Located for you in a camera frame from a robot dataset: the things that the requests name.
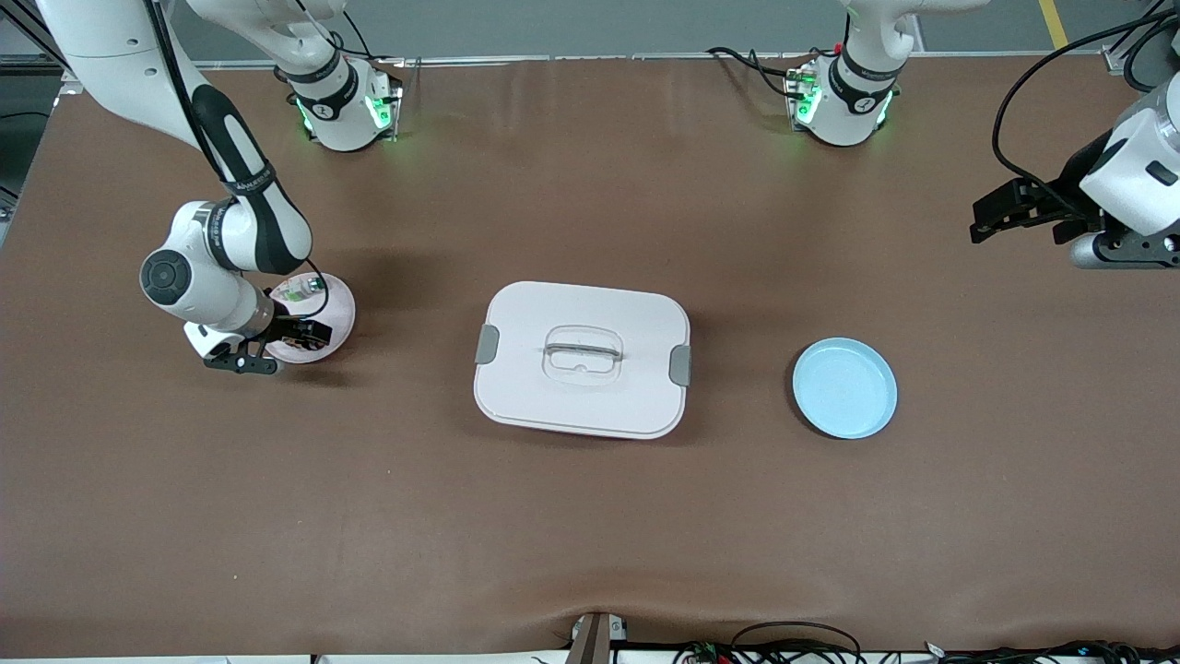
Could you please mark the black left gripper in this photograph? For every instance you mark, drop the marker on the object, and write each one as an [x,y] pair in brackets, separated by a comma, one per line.
[1072,195]

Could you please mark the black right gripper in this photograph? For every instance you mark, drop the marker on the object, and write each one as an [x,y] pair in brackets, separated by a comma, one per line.
[285,327]

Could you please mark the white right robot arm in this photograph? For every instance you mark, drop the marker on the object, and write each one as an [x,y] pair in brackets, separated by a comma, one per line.
[207,295]

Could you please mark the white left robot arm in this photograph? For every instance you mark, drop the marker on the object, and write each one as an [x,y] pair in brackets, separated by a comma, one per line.
[1138,166]

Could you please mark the white lidded storage box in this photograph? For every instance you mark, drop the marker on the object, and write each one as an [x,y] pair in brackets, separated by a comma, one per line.
[553,406]

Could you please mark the pink round plate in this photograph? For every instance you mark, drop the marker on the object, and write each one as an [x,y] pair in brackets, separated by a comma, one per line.
[339,314]

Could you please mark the white green circuit breaker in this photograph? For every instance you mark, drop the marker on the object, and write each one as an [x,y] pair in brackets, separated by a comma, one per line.
[295,293]

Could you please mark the light blue round plate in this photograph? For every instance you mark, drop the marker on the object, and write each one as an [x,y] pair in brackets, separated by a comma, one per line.
[843,387]

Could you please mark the aluminium frame profile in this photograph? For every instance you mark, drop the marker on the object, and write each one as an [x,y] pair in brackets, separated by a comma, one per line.
[28,61]
[1117,60]

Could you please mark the metal table edge rail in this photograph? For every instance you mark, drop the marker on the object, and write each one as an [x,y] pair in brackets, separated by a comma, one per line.
[599,58]

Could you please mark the metal table edge bracket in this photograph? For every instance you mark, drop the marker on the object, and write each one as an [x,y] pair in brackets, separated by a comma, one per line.
[595,641]

